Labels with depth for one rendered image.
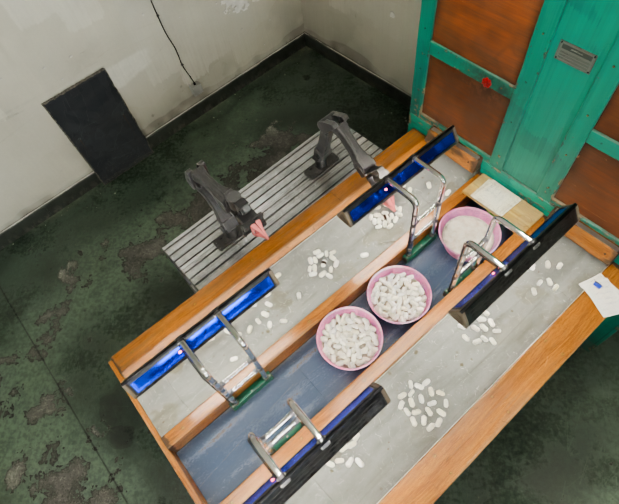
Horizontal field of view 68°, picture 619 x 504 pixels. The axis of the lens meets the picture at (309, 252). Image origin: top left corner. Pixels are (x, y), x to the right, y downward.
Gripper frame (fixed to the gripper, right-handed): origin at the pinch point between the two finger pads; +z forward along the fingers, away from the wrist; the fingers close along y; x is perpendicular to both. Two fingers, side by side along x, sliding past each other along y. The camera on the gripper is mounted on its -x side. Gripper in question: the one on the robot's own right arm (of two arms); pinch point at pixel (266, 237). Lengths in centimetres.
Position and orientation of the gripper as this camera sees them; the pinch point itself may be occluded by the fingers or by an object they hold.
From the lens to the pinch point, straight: 177.0
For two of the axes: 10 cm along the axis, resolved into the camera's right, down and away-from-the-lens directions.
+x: 1.0, 5.0, 8.6
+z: 6.7, 6.1, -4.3
